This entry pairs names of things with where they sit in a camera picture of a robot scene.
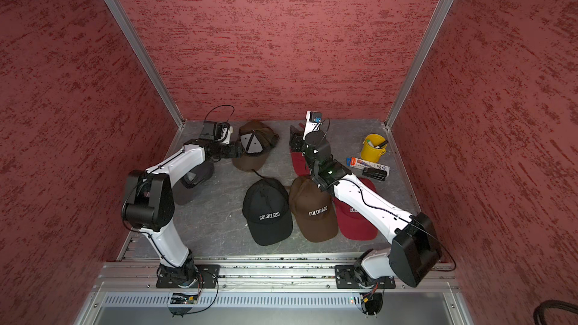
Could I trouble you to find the dark brown cap back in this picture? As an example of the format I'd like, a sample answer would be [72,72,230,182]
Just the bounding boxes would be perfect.
[232,120,279,172]

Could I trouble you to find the dark grey cap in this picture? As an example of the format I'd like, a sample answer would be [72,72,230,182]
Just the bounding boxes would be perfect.
[172,160,215,206]

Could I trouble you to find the black cap front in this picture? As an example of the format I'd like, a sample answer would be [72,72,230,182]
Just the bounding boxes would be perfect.
[242,171,294,246]

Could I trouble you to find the red cap with white logo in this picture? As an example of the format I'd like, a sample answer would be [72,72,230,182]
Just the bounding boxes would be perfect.
[333,197,379,242]

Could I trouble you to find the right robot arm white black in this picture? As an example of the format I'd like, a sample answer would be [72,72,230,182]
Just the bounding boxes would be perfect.
[289,126,443,287]

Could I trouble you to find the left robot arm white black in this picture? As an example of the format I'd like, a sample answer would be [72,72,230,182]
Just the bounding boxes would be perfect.
[121,121,244,288]

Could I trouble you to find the left corner aluminium profile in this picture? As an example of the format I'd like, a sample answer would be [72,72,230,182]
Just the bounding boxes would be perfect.
[83,0,186,129]

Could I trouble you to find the corner aluminium profile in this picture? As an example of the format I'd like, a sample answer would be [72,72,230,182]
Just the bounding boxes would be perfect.
[83,0,186,129]
[385,0,455,132]

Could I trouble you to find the white staples box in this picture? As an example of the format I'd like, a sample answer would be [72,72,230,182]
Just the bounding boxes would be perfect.
[346,157,390,175]

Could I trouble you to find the yellow plastic bucket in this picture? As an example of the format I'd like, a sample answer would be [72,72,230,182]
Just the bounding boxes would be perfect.
[360,134,387,163]

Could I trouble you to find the black marker in bucket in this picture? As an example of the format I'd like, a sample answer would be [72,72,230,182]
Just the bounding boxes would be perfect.
[375,140,388,150]

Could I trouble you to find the black stapler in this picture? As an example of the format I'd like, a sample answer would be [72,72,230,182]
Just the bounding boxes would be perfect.
[362,167,388,181]

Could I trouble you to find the right corner aluminium profile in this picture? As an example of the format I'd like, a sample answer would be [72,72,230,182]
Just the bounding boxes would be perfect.
[385,0,455,132]

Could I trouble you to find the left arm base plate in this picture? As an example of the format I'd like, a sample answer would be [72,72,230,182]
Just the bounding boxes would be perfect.
[156,265,221,290]

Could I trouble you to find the aluminium rail frame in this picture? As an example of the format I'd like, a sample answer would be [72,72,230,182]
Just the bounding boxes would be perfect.
[76,253,474,324]

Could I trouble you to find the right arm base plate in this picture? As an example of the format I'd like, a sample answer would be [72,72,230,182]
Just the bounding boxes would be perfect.
[334,265,396,290]

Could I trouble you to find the black cable bundle floor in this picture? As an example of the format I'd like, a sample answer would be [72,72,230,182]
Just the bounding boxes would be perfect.
[532,299,578,325]

